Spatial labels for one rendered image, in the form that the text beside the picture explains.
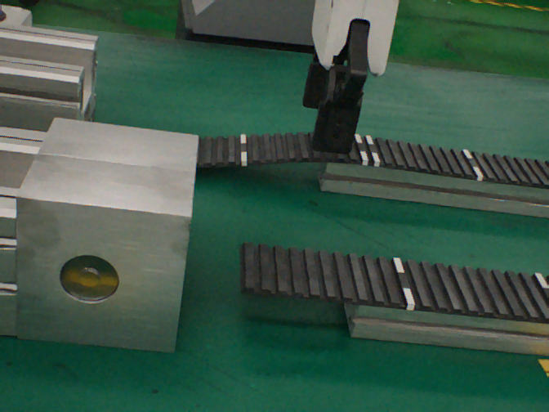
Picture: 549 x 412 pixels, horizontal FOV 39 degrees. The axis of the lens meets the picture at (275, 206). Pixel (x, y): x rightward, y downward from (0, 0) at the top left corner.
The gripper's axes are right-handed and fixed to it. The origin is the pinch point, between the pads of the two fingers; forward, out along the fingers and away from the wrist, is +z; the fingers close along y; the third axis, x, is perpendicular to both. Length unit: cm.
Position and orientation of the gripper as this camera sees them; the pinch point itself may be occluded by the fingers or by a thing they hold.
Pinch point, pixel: (327, 115)
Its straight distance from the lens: 64.6
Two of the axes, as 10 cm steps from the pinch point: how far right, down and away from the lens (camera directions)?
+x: -9.9, -1.1, -1.2
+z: -1.6, 8.5, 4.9
